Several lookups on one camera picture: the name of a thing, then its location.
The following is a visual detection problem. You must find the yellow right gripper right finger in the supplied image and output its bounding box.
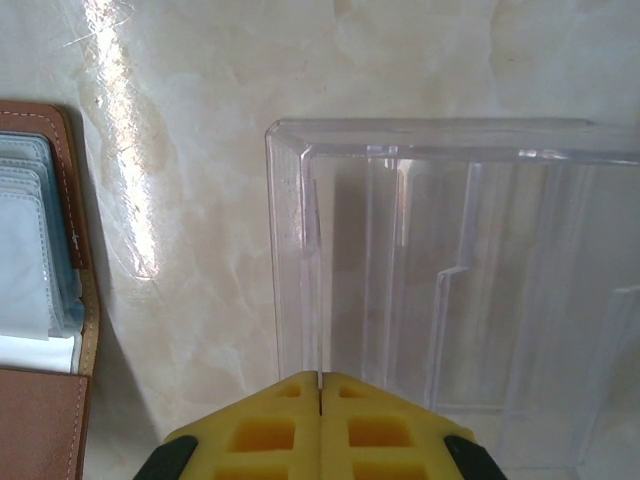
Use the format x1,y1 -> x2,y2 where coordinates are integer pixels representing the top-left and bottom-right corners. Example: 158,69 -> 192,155
319,370 -> 507,480

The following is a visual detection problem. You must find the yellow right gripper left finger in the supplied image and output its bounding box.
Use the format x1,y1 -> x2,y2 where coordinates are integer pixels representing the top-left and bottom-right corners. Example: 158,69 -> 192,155
131,370 -> 322,480

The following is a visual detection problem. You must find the brown leather card holder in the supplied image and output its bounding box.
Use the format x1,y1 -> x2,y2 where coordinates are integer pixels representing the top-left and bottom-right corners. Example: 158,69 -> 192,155
0,99 -> 102,480

